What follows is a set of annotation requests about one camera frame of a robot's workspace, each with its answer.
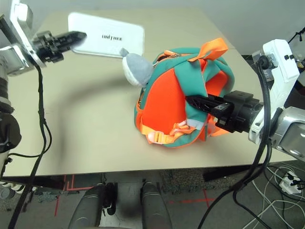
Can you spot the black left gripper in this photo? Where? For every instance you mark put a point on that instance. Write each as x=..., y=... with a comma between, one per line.
x=47, y=47

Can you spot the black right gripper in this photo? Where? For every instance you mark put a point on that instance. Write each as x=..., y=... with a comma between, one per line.
x=238, y=112

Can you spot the white pencil case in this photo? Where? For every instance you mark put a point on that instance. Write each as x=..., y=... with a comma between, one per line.
x=107, y=28

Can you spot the orange and teal backpack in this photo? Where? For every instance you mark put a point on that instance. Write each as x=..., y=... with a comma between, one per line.
x=164, y=100

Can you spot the grey white plush toy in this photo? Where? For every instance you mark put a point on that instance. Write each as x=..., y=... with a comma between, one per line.
x=138, y=66

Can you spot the black background stand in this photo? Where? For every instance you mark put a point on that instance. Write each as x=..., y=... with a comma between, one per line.
x=296, y=34

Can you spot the white power strip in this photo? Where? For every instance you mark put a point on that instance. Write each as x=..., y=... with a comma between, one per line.
x=289, y=183

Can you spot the dark grey robot right leg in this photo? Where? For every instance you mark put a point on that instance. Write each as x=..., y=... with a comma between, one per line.
x=155, y=210

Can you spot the dark grey robot leg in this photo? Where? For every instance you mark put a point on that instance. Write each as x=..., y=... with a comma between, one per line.
x=155, y=210
x=85, y=210

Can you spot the dark grey robot left leg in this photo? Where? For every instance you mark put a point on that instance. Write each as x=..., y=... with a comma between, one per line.
x=85, y=210

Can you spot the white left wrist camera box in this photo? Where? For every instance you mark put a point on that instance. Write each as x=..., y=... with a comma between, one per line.
x=21, y=38

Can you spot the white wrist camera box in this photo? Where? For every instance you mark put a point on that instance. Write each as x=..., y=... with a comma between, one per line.
x=281, y=62
x=21, y=38

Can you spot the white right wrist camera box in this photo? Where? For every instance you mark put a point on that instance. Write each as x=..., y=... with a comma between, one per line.
x=281, y=62

